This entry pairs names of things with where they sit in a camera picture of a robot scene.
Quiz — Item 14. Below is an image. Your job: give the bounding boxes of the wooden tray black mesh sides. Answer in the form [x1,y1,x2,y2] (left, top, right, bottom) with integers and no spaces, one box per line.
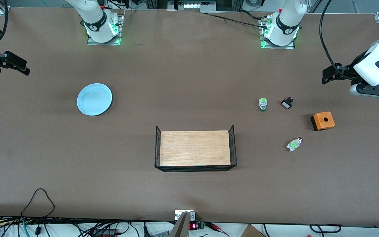
[154,125,237,172]

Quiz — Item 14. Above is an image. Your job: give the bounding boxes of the black looped cable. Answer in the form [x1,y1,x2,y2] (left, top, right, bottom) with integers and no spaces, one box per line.
[20,188,56,219]

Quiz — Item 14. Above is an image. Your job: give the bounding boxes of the green white button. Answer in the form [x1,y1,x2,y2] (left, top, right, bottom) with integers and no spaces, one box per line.
[286,137,303,152]

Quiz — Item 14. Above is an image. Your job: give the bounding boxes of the brown cardboard piece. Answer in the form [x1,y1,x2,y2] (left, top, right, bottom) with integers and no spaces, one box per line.
[240,224,266,237]

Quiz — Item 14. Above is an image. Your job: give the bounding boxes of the red clip lead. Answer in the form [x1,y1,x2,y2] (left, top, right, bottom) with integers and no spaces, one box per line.
[205,222,230,237]

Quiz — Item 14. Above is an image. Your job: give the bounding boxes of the orange button enclosure box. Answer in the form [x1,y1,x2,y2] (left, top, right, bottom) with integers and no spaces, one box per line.
[310,111,336,131]

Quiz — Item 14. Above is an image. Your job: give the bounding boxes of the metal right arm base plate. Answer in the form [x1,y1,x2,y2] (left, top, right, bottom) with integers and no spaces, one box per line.
[87,14,124,46]

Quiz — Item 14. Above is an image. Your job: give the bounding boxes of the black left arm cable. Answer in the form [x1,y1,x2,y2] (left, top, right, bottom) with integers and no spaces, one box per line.
[319,0,344,70]

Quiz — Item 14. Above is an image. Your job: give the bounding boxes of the grey aluminium pole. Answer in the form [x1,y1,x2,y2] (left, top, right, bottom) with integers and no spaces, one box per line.
[170,212,190,237]

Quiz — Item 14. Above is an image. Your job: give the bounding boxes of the aluminium frame structure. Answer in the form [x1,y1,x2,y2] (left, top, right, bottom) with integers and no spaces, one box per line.
[145,0,242,13]

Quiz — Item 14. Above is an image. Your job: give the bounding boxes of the light blue plate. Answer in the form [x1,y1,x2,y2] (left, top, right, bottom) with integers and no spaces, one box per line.
[77,83,113,116]

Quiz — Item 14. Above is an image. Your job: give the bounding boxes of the metal clamp bracket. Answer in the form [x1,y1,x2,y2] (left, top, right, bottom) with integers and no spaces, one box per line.
[175,210,195,221]

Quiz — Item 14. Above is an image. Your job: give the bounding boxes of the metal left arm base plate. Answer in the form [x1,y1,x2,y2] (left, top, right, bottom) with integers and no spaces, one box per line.
[259,18,296,50]

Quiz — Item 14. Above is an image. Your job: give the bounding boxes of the thin black cable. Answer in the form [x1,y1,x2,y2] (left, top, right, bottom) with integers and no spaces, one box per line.
[310,224,342,233]

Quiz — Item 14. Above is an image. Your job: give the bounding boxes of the black base power cable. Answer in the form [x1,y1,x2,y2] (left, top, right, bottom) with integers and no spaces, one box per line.
[200,10,269,28]

